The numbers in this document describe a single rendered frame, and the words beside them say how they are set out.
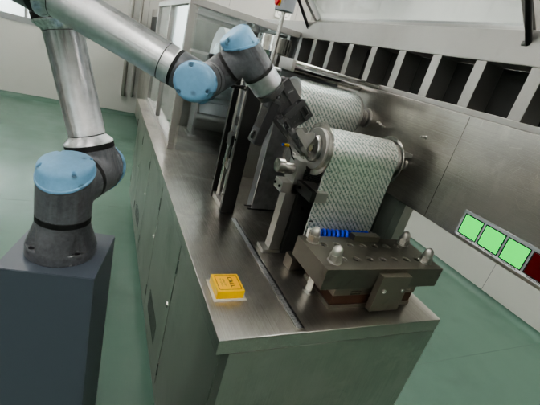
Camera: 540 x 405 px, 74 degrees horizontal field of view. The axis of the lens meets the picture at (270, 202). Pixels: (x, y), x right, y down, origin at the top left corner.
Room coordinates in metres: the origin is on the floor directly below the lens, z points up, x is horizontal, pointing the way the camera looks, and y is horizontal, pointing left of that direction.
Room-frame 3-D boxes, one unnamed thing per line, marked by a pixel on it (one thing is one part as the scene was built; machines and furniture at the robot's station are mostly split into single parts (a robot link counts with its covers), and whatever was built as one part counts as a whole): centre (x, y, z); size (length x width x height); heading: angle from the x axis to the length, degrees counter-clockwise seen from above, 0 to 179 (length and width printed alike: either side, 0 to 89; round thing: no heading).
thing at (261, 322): (1.84, 0.33, 0.88); 2.52 x 0.66 x 0.04; 28
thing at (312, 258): (0.91, -0.31, 1.00); 0.40 x 0.16 x 0.06; 118
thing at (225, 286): (0.74, 0.05, 0.91); 0.07 x 0.07 x 0.02; 28
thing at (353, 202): (1.00, -0.22, 1.11); 0.23 x 0.01 x 0.18; 118
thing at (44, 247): (0.72, 0.45, 0.95); 0.15 x 0.15 x 0.10
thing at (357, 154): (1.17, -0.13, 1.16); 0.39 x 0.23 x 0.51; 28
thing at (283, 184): (1.00, -0.03, 1.05); 0.06 x 0.05 x 0.31; 118
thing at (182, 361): (1.84, 0.32, 0.43); 2.52 x 0.64 x 0.86; 28
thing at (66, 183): (0.72, 0.45, 1.07); 0.13 x 0.12 x 0.14; 3
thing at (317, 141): (0.99, -0.08, 1.25); 0.07 x 0.02 x 0.07; 28
